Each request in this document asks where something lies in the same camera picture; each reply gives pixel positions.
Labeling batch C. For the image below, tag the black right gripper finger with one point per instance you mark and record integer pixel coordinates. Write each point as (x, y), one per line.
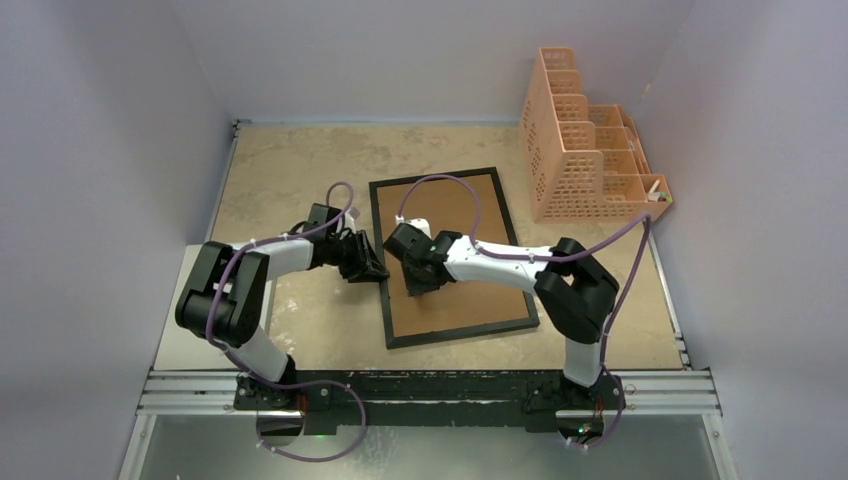
(430, 282)
(411, 280)

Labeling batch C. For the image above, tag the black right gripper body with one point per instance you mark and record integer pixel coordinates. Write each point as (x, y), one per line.
(422, 273)

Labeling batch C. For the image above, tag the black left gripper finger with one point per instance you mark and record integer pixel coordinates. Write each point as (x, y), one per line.
(370, 262)
(366, 274)

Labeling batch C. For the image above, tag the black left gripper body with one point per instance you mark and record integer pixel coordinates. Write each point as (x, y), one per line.
(347, 251)

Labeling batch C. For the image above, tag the black picture frame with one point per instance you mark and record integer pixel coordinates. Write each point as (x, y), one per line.
(435, 337)

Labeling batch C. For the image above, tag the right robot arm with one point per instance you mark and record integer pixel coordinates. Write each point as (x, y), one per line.
(577, 293)

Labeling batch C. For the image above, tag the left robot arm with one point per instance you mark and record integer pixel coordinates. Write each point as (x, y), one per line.
(303, 248)

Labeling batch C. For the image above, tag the orange plastic organizer basket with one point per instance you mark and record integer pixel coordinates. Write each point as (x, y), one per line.
(586, 161)

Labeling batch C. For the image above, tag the white sheet on table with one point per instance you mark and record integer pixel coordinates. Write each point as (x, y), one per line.
(193, 340)

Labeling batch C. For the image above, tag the small items in organizer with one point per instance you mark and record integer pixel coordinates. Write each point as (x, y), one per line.
(656, 192)

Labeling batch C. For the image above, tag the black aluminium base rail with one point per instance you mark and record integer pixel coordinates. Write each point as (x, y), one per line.
(538, 401)

